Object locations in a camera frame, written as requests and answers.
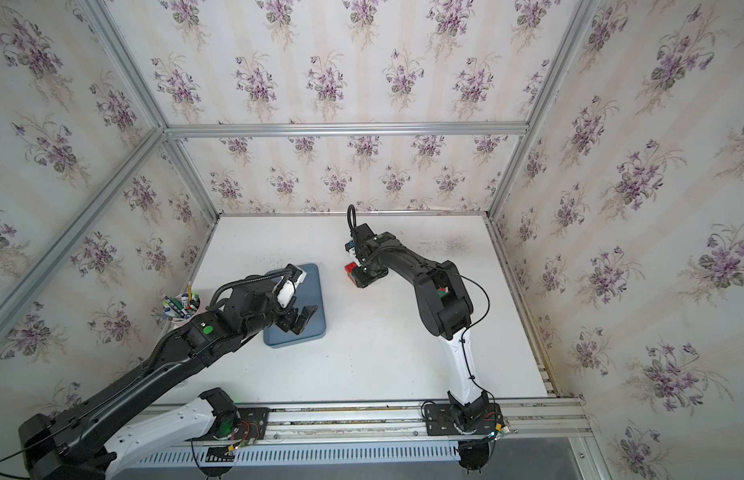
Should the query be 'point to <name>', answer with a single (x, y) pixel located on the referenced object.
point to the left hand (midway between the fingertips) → (305, 299)
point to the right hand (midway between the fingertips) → (370, 278)
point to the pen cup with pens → (182, 306)
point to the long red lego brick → (348, 269)
